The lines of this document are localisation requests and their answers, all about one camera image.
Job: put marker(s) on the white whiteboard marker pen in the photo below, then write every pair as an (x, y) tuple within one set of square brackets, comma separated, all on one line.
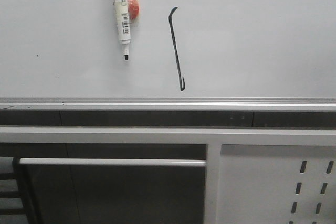
[(123, 25)]

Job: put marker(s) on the white horizontal metal rod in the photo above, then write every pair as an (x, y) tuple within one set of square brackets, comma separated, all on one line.
[(112, 162)]

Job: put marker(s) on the black slatted chair back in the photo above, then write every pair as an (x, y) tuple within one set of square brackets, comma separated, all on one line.
[(16, 203)]

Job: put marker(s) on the white metal rack frame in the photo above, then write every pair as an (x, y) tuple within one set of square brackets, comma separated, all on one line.
[(214, 138)]

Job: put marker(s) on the red round magnet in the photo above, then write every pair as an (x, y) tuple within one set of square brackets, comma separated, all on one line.
[(133, 9)]

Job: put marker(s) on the white whiteboard with aluminium frame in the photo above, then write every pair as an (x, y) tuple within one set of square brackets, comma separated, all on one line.
[(234, 55)]

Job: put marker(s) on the black drawn number one stroke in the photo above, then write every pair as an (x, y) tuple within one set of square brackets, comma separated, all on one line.
[(170, 20)]

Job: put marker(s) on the white perforated metal panel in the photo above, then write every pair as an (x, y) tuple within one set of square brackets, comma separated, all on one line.
[(276, 184)]

